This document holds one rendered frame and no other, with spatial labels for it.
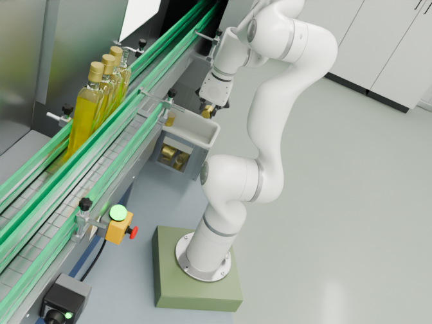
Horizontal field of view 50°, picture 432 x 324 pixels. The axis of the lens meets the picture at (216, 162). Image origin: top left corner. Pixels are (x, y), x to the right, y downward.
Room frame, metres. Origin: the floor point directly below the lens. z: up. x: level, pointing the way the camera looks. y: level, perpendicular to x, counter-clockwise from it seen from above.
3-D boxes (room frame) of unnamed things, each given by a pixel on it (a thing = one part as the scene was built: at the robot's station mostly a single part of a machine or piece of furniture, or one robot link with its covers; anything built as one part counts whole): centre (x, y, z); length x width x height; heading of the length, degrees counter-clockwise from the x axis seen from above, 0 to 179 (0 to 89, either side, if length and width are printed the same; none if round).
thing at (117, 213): (0.89, 0.19, 1.01); 0.05 x 0.05 x 0.03
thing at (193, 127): (1.43, 0.15, 0.97); 0.22 x 0.17 x 0.09; 90
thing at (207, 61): (1.96, 0.24, 1.07); 0.17 x 0.05 x 0.23; 90
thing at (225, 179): (1.02, -0.06, 1.13); 0.19 x 0.12 x 0.24; 114
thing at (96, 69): (1.02, 0.38, 1.31); 0.04 x 0.04 x 0.04
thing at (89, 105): (1.02, 0.38, 1.16); 0.06 x 0.06 x 0.21; 0
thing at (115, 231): (0.89, 0.18, 0.96); 0.07 x 0.07 x 0.07; 0
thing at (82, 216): (0.72, 0.20, 1.11); 0.07 x 0.04 x 0.13; 90
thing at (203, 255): (1.04, -0.09, 0.91); 0.19 x 0.19 x 0.18
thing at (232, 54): (1.45, 0.10, 1.34); 0.09 x 0.08 x 0.13; 115
